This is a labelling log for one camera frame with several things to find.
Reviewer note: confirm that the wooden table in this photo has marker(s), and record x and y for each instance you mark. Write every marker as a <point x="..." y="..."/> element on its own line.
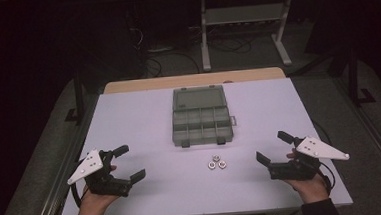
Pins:
<point x="193" y="80"/>

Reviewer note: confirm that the grey plastic compartment box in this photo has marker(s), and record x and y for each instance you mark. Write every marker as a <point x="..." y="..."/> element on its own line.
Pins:
<point x="201" y="120"/>

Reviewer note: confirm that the silver hex nut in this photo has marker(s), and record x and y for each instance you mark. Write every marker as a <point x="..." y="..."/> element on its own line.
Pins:
<point x="216" y="157"/>
<point x="211" y="165"/>
<point x="222" y="164"/>

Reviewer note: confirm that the white foam board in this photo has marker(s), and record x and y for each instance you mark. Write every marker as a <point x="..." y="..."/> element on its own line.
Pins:
<point x="152" y="123"/>

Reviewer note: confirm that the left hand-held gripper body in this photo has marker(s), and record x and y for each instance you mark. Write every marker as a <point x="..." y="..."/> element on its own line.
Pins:
<point x="86" y="165"/>

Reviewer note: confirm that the black metal stand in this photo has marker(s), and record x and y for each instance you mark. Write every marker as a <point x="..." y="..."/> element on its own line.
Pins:
<point x="78" y="97"/>
<point x="353" y="77"/>

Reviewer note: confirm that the grey metal desk frame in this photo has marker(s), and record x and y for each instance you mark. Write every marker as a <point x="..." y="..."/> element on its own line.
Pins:
<point x="244" y="14"/>

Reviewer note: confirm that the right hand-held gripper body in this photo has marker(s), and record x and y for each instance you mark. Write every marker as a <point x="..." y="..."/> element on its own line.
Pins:
<point x="318" y="149"/>

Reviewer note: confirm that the person's left hand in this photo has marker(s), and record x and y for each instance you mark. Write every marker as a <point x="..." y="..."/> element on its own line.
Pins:
<point x="92" y="205"/>

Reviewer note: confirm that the person's right hand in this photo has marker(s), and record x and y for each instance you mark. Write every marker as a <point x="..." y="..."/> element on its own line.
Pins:
<point x="312" y="190"/>

